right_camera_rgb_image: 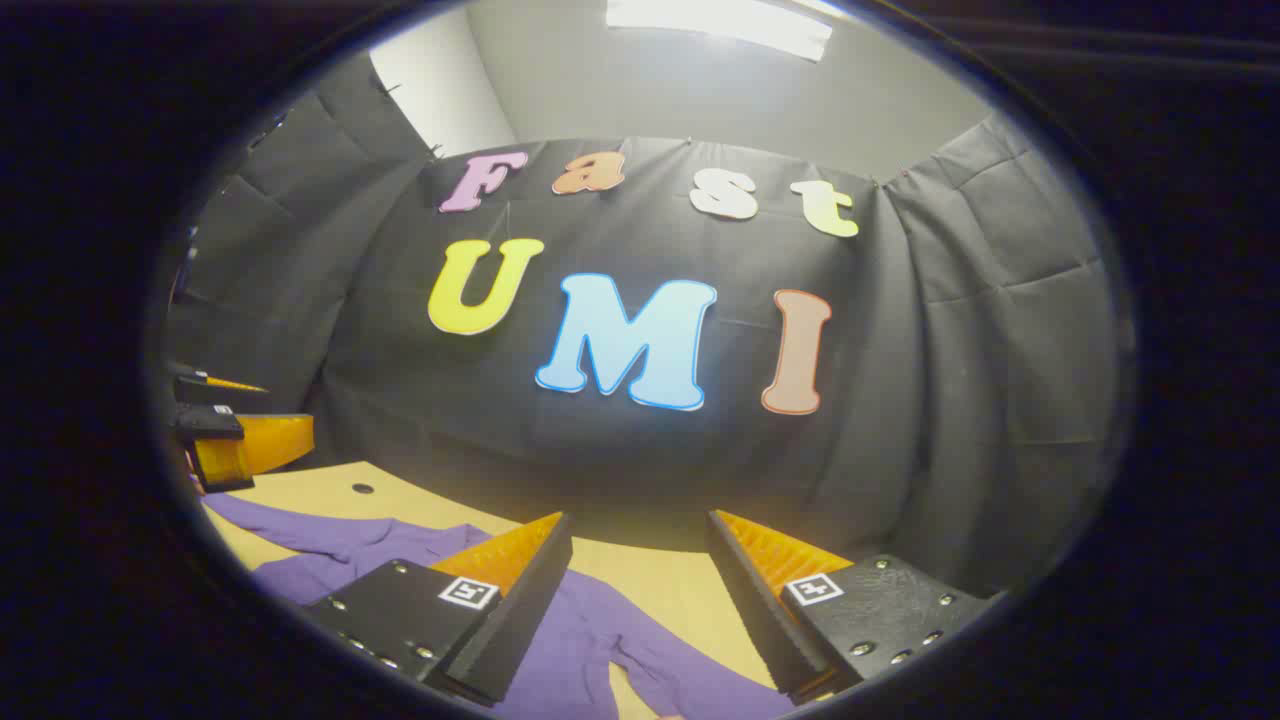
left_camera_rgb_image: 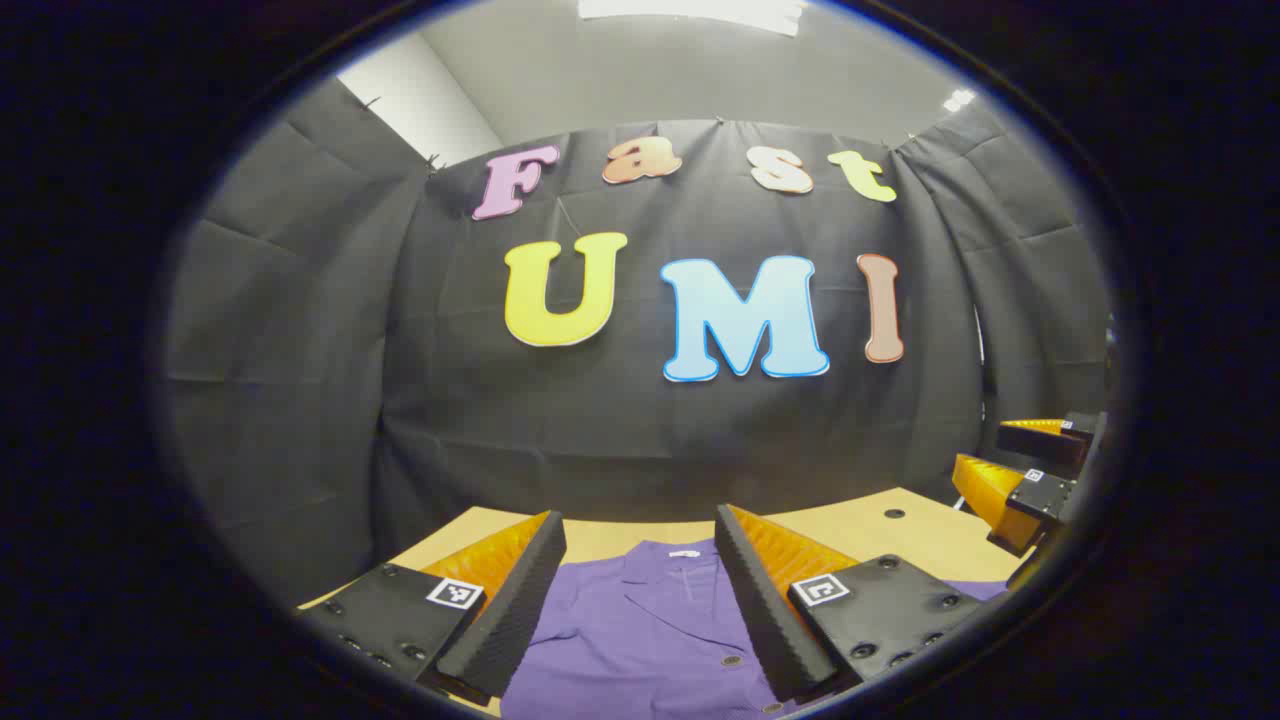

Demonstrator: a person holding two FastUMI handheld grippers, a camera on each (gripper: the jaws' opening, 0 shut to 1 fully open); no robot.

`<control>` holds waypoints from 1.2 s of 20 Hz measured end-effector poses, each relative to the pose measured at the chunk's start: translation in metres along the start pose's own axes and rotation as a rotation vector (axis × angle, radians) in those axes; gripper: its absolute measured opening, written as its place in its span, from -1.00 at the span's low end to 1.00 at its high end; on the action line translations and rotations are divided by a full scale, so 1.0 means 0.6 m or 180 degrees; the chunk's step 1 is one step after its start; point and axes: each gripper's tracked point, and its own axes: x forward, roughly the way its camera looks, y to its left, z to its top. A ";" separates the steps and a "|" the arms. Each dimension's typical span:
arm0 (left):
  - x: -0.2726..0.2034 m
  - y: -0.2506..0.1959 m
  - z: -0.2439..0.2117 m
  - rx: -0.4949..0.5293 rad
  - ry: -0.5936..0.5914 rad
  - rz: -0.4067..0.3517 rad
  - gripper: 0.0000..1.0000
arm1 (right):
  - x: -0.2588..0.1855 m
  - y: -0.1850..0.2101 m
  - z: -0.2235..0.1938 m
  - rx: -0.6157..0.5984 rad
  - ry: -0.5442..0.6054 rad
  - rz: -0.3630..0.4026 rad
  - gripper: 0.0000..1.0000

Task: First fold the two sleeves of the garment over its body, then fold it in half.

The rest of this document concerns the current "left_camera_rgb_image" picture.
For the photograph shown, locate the long ceiling light panel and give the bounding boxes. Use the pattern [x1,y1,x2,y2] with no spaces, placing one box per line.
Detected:
[578,0,806,36]

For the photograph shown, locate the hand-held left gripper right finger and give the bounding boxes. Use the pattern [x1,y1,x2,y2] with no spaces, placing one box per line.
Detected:
[713,504,986,703]

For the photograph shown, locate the purple button shirt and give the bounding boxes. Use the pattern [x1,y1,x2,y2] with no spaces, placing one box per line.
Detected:
[500,538,1009,719]

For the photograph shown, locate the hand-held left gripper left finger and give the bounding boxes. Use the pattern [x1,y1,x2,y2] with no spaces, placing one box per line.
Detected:
[296,510,568,706]

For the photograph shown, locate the black backdrop cloth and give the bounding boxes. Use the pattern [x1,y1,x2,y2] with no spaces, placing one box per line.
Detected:
[160,78,1113,606]

